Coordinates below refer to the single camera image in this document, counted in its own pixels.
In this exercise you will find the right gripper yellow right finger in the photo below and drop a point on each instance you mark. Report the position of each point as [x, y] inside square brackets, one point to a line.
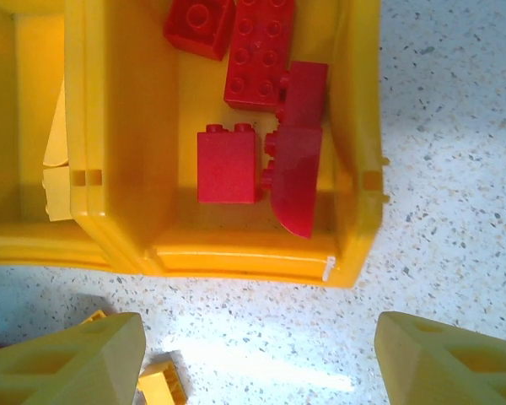
[455, 371]

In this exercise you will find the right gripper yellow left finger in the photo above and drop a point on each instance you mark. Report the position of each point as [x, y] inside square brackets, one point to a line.
[59, 371]

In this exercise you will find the yellow lego brick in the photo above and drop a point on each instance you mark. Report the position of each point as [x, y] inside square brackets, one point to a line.
[59, 139]
[162, 379]
[95, 317]

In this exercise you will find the yellow plastic bin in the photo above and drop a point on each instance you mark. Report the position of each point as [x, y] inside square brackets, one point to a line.
[0, 126]
[130, 147]

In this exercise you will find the red lego brick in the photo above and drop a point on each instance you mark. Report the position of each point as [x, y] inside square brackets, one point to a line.
[297, 185]
[257, 55]
[227, 169]
[305, 93]
[198, 25]

